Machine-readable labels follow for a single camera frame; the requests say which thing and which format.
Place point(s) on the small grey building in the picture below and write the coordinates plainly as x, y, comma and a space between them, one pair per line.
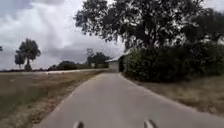
113, 64

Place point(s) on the distant row of trees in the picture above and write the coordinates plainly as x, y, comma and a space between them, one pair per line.
96, 59

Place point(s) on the grey paved path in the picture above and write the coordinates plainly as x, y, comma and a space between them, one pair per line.
110, 103

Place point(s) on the pale distant road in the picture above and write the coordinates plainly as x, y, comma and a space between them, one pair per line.
60, 71

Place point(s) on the large dark tree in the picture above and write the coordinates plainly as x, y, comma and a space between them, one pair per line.
143, 20

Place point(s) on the dense green hedge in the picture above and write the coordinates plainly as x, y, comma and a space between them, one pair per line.
166, 63

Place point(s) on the robot's own part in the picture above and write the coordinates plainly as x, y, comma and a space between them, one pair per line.
149, 124
78, 125

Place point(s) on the tall round-crowned tree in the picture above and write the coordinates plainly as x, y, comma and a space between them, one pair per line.
28, 50

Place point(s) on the dry grass verge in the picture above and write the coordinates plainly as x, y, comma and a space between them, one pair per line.
196, 93

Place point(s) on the dry grass field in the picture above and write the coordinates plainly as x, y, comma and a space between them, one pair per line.
26, 93

